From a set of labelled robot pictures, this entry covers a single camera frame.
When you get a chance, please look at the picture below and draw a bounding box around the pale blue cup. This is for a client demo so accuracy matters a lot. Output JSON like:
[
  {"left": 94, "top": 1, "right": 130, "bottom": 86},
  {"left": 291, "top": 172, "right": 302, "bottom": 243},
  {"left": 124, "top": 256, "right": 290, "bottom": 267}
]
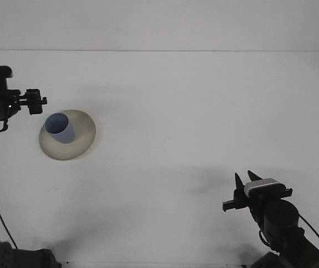
[{"left": 44, "top": 112, "right": 76, "bottom": 145}]

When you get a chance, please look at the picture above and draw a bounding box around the pale round plate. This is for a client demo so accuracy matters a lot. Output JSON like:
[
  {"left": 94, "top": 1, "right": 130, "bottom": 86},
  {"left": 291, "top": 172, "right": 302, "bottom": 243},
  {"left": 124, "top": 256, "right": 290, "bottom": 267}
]
[{"left": 38, "top": 109, "right": 97, "bottom": 161}]

